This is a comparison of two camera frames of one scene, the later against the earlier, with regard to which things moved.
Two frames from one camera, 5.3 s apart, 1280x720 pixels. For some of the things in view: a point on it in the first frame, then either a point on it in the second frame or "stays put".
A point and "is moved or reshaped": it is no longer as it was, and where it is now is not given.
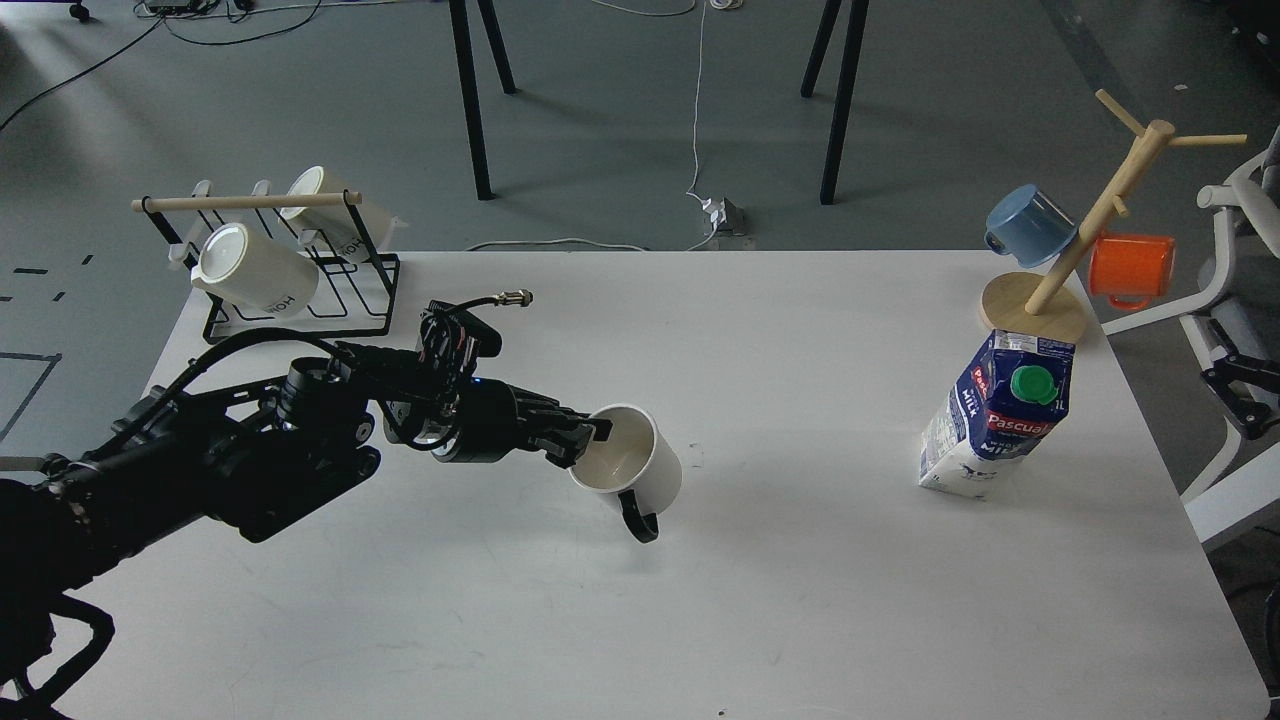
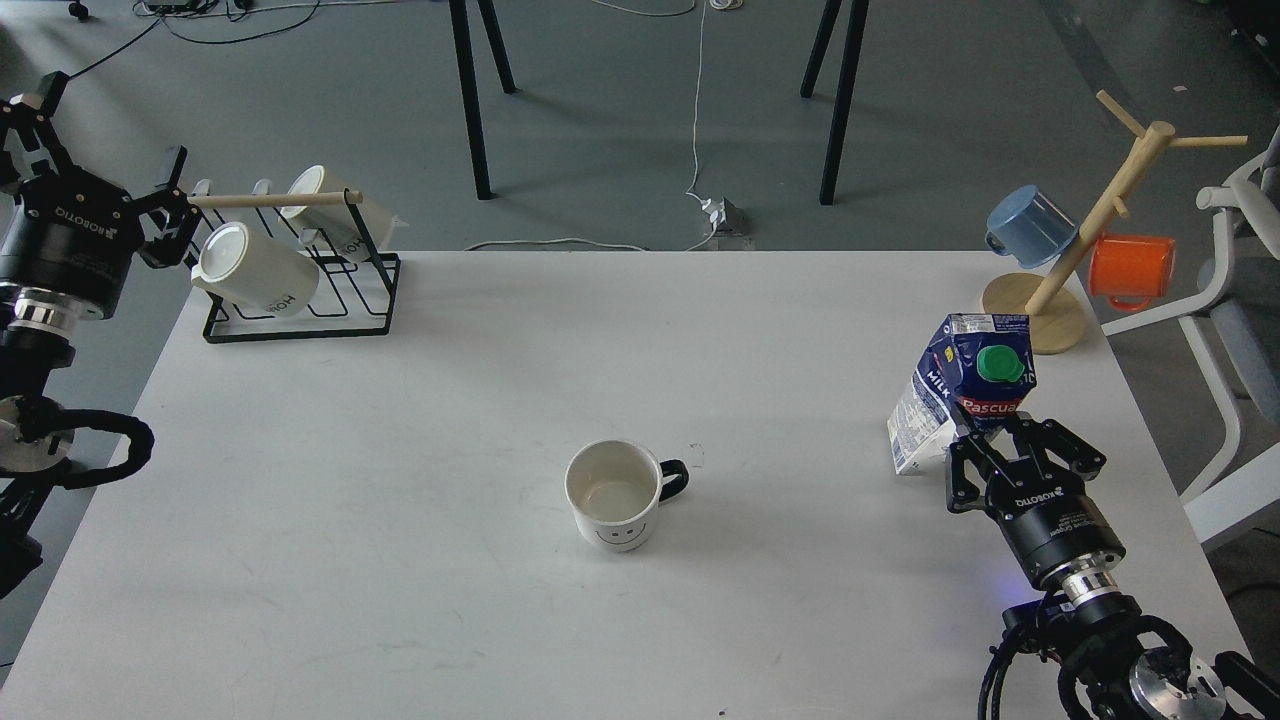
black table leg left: [460, 19] stays put
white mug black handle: [638, 463] is moved or reshaped
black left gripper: [483, 420] to [69, 238]
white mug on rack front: [272, 279] stays put
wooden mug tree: [1047, 305] stays put
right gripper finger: [1230, 381] to [1062, 539]
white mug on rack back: [336, 229] stays put
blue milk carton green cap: [1011, 397] is moved or reshaped
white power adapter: [726, 215] stays put
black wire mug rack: [284, 265] stays put
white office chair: [1242, 310] stays put
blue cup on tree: [1023, 223] stays put
